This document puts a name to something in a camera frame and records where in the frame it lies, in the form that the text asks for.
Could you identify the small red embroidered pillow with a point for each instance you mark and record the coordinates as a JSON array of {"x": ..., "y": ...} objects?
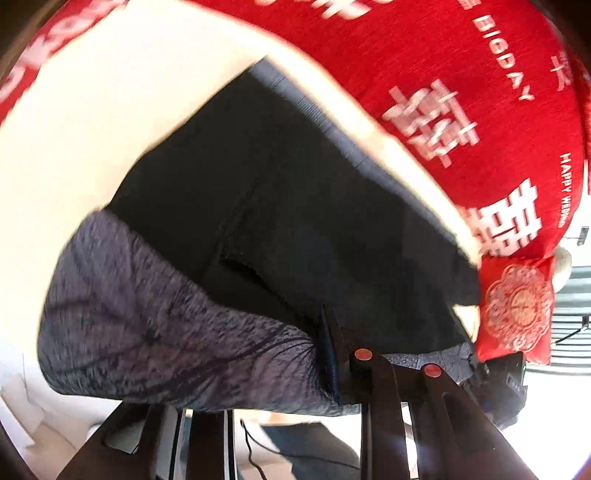
[{"x": 516, "y": 308}]

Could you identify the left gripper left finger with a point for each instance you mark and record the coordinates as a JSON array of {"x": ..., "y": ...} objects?
[{"x": 140, "y": 441}]

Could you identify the red sofa cover with characters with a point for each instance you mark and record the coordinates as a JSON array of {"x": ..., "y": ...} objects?
[{"x": 479, "y": 92}]

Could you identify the cream seat cushion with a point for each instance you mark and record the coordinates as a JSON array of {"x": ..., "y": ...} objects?
[{"x": 113, "y": 79}]

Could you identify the blue jeans leg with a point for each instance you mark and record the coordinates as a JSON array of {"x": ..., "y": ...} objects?
[{"x": 314, "y": 452}]

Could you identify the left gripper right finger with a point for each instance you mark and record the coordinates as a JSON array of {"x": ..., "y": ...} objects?
[{"x": 416, "y": 424}]

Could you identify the black pants with blue waistband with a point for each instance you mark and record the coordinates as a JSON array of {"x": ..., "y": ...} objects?
[{"x": 206, "y": 282}]

